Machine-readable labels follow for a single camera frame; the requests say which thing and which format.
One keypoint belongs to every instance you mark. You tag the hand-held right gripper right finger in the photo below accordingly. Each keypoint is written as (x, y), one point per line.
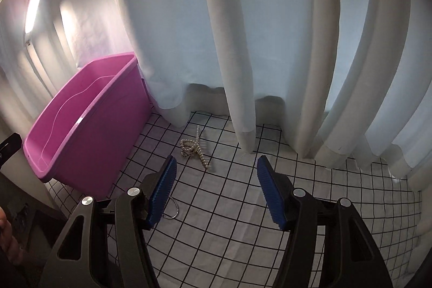
(270, 193)

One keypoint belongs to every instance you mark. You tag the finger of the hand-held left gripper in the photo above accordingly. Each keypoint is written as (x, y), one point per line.
(10, 149)

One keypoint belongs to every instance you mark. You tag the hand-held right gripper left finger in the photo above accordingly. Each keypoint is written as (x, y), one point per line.
(163, 186)

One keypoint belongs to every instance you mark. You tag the pink plastic bin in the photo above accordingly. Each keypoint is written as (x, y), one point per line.
(101, 146)

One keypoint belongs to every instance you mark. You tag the person's left hand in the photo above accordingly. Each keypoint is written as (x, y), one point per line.
(10, 240)

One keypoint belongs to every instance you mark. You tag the silver metal bangle rings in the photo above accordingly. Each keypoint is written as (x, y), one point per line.
(176, 208)

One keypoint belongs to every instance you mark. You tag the white black-checked tablecloth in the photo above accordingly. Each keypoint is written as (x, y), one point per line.
(236, 207)

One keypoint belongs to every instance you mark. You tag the bright light panel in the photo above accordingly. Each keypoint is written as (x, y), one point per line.
(33, 9)

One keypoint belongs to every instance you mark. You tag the white curtain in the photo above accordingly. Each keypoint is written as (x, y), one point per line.
(253, 38)

